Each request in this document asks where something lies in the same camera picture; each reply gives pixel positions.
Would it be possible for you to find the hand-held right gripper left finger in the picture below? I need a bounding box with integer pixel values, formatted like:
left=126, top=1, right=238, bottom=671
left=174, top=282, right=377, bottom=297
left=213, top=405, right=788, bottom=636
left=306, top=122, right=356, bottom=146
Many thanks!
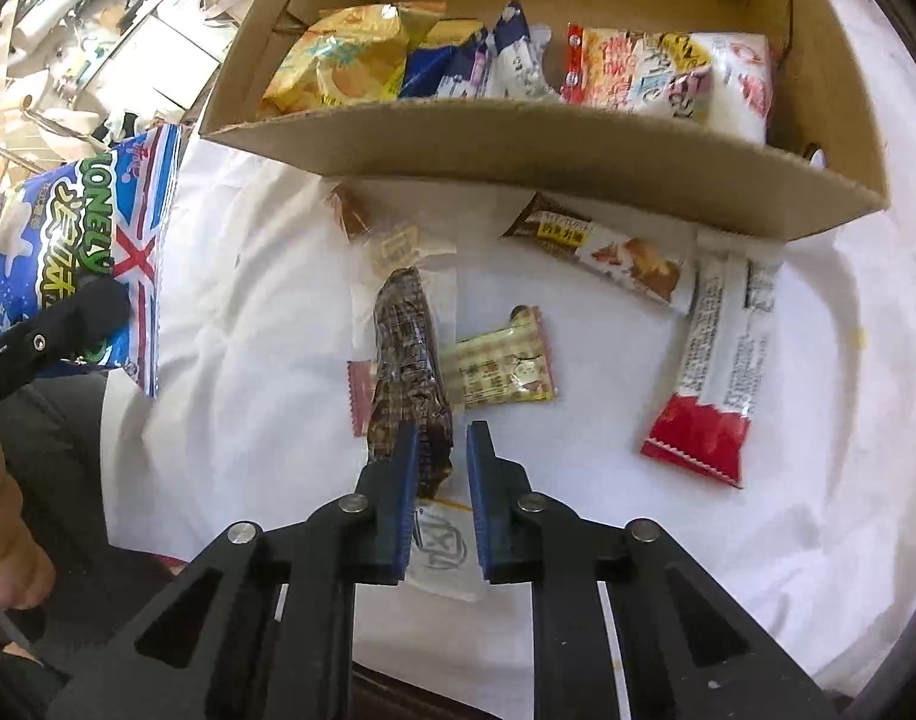
left=45, top=420, right=421, bottom=720

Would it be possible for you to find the large blue snack bag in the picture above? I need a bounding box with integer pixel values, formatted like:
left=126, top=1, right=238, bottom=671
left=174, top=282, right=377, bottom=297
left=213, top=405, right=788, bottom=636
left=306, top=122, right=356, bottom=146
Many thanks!
left=0, top=124, right=183, bottom=399

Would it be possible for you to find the small brown candy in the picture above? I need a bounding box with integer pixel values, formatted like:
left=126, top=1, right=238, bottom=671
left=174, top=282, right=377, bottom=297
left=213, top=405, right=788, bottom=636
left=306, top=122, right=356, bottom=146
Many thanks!
left=324, top=184, right=373, bottom=242

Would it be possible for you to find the white orange printed snack packet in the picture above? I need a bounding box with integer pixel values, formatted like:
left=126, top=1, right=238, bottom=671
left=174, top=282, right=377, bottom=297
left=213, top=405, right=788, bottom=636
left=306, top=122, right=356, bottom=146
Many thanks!
left=561, top=24, right=718, bottom=122

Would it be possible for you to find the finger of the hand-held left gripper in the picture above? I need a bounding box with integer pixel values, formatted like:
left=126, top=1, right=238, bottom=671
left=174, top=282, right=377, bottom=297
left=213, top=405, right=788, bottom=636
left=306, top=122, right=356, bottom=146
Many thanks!
left=0, top=280, right=133, bottom=422

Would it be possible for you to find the person's left hand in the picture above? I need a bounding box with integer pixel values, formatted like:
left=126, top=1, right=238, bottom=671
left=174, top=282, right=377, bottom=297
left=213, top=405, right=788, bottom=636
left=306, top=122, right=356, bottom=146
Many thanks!
left=0, top=427, right=58, bottom=612

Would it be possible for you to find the beige plaid candy packet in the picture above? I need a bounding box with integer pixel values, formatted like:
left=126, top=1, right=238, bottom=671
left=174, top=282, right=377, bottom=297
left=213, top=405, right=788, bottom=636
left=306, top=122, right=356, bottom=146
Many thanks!
left=439, top=306, right=561, bottom=410

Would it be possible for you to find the yellow snack packet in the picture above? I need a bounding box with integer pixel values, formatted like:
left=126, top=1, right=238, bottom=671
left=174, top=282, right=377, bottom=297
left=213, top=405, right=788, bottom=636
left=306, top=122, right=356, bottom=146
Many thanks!
left=259, top=4, right=445, bottom=118

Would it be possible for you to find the dark blue snack packet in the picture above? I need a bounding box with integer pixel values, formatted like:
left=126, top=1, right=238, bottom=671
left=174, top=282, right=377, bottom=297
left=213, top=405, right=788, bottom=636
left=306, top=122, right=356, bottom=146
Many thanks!
left=398, top=19, right=498, bottom=101

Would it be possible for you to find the brown white snack bar packet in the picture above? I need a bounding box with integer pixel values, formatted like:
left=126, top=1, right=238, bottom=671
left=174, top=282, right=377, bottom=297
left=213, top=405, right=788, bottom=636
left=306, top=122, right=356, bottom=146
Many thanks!
left=500, top=193, right=692, bottom=314

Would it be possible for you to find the white flat wrapper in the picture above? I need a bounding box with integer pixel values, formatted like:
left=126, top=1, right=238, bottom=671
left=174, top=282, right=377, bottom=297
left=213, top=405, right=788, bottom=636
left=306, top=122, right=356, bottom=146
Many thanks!
left=404, top=495, right=479, bottom=603

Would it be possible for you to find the white snack packet red print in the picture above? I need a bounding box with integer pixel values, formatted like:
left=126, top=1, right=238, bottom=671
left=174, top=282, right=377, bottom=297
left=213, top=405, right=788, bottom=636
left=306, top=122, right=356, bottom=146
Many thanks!
left=690, top=31, right=774, bottom=148

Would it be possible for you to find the dark snack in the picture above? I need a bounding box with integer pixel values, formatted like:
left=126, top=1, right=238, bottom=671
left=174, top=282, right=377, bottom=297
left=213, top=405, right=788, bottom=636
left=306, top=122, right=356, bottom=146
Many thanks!
left=350, top=221, right=459, bottom=500

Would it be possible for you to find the brown cardboard box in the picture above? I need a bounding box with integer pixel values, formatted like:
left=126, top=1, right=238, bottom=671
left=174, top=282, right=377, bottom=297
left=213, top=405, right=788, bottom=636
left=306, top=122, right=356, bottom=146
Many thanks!
left=199, top=0, right=891, bottom=242

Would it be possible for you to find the white red snack bar packet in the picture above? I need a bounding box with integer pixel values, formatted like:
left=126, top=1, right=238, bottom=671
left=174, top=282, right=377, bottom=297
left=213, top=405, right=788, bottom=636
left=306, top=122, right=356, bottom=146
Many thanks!
left=639, top=232, right=786, bottom=491

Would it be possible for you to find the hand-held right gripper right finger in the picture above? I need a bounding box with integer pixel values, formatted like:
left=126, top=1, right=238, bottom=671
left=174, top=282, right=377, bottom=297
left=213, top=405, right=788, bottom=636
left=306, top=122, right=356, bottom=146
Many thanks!
left=467, top=420, right=837, bottom=720

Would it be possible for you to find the pink candy wrapper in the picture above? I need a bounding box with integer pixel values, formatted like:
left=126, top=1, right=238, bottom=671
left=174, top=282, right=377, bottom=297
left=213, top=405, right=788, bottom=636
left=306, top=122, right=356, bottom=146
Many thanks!
left=346, top=360, right=377, bottom=438

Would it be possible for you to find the white blue spotted snack packet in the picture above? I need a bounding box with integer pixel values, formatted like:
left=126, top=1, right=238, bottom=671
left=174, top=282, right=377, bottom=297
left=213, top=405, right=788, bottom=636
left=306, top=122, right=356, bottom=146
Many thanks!
left=483, top=0, right=557, bottom=101

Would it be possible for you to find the white kitchen cabinet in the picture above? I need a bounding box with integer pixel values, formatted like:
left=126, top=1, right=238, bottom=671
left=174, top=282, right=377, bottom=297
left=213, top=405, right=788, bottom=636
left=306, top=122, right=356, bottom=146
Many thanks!
left=83, top=11, right=228, bottom=125

